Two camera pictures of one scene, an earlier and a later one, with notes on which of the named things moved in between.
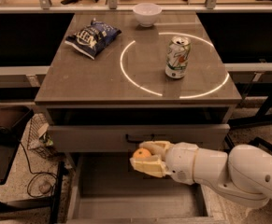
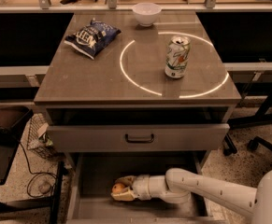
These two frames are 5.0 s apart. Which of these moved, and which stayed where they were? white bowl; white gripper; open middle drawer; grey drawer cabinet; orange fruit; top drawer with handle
Moved: orange fruit; white gripper
Stayed: white bowl; open middle drawer; grey drawer cabinet; top drawer with handle
